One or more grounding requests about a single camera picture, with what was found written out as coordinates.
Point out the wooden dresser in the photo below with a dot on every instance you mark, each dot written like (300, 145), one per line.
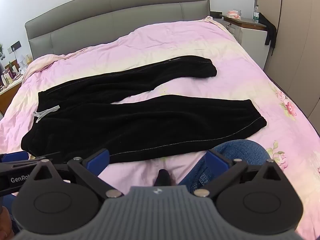
(8, 95)

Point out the beige wardrobe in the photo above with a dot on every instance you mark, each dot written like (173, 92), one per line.
(295, 42)

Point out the group of cosmetic bottles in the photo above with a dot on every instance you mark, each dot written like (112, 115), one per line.
(8, 76)

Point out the white nightstand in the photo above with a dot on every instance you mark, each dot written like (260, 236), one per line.
(250, 40)

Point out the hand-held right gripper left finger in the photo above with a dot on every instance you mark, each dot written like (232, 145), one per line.
(96, 161)

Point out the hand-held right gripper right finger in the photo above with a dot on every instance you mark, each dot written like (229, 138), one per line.
(217, 161)

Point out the pink floral duvet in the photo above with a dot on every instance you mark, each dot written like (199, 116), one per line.
(200, 55)

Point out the pink tissue pack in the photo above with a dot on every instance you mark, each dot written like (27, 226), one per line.
(233, 15)

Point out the black hanging garment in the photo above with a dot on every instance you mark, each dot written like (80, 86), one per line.
(270, 30)

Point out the clear water bottle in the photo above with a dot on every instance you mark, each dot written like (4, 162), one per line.
(255, 15)

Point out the black wall socket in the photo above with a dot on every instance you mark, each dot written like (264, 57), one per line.
(16, 45)

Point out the black pants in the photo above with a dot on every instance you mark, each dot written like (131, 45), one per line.
(125, 125)

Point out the person's left forearm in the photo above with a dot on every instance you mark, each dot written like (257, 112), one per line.
(5, 225)

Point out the small green plant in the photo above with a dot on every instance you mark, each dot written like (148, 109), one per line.
(2, 51)

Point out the person's leg in jeans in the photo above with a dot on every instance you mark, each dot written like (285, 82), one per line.
(237, 150)

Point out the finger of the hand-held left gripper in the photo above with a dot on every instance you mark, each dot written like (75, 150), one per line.
(15, 156)

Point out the grey padded headboard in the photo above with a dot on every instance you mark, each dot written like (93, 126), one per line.
(112, 12)

